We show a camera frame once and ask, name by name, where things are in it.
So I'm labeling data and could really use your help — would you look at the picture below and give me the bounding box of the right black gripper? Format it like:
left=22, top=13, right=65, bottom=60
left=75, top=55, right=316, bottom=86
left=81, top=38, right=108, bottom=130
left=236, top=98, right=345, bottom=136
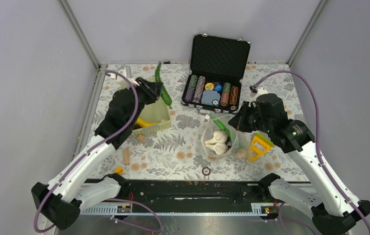
left=228, top=100, right=273, bottom=134

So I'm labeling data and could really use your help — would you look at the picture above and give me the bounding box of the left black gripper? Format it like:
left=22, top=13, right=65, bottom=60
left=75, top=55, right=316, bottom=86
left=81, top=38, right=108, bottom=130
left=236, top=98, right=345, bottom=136
left=127, top=77, right=163, bottom=126

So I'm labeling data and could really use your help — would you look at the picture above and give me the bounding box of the yellow banana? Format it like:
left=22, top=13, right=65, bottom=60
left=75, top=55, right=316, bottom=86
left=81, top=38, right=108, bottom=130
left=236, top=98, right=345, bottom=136
left=136, top=117, right=159, bottom=128

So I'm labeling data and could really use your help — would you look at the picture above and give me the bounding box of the garlic bulb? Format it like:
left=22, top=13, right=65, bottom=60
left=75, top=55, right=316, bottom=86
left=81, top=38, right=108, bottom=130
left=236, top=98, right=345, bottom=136
left=234, top=148, right=247, bottom=159

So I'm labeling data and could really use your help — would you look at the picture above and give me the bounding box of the long green pepper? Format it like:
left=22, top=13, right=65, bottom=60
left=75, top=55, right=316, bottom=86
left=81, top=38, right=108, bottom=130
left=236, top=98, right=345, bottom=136
left=206, top=113, right=244, bottom=149

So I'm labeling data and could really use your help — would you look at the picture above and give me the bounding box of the clear zip top bag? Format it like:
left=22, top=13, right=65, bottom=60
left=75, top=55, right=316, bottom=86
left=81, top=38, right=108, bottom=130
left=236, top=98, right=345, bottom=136
left=201, top=113, right=249, bottom=159

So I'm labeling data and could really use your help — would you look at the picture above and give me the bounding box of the white mushroom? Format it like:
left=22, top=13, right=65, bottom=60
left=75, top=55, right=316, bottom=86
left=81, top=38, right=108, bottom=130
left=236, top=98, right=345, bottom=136
left=204, top=130, right=229, bottom=155

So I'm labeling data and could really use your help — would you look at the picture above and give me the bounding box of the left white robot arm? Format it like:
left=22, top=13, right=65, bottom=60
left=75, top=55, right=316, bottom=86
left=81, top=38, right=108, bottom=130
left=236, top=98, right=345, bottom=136
left=31, top=70, right=164, bottom=233

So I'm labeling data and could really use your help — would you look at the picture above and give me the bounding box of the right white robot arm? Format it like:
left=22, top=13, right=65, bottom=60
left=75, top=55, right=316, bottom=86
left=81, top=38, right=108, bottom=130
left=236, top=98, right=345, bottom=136
left=229, top=87, right=370, bottom=235

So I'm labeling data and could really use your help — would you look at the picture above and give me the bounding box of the light green plastic basket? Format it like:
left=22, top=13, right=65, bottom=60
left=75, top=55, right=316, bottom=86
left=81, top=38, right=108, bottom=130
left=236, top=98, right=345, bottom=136
left=133, top=98, right=171, bottom=136

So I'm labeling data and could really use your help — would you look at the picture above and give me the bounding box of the yellow plastic triangle tool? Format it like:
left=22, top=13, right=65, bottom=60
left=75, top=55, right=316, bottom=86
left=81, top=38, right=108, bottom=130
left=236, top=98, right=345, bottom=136
left=249, top=132, right=274, bottom=162

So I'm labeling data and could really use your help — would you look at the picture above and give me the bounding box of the wooden cylinder block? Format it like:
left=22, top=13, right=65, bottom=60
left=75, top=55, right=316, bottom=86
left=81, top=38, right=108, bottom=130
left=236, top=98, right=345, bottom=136
left=122, top=148, right=130, bottom=165

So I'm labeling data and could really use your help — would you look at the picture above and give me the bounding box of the black poker chip case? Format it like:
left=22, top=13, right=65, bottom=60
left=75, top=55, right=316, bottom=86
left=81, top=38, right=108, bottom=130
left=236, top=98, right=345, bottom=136
left=181, top=34, right=251, bottom=114

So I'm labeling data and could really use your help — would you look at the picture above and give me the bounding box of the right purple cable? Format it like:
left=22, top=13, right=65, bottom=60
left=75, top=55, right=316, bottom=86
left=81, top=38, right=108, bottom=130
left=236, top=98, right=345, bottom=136
left=249, top=70, right=370, bottom=235

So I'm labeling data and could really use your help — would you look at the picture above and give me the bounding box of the purple cable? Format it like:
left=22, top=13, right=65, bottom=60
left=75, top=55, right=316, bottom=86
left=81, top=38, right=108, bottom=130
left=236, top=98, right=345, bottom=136
left=249, top=70, right=370, bottom=235
left=33, top=70, right=163, bottom=233

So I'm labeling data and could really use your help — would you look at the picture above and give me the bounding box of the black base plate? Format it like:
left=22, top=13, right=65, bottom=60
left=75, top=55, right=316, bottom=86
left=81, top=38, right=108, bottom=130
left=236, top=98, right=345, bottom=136
left=82, top=174, right=281, bottom=216

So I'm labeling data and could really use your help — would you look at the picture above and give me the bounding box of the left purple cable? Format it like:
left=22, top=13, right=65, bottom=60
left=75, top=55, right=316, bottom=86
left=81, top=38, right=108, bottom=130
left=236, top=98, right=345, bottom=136
left=33, top=70, right=163, bottom=233

